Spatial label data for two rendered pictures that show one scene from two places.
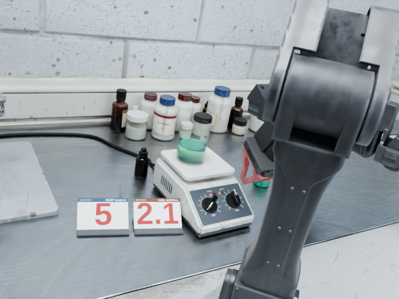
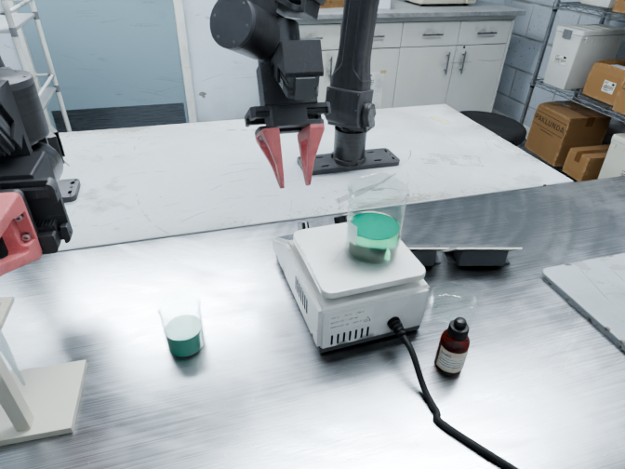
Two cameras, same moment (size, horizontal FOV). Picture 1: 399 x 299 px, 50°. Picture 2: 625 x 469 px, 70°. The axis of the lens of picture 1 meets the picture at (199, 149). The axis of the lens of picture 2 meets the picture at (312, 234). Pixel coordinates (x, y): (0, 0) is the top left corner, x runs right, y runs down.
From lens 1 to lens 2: 120 cm
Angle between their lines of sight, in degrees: 119
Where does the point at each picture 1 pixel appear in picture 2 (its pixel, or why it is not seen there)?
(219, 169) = (322, 233)
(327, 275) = (224, 203)
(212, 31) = not seen: outside the picture
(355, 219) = (85, 261)
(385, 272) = (150, 202)
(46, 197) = (572, 288)
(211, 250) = not seen: hidden behind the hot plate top
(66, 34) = not seen: outside the picture
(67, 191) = (555, 314)
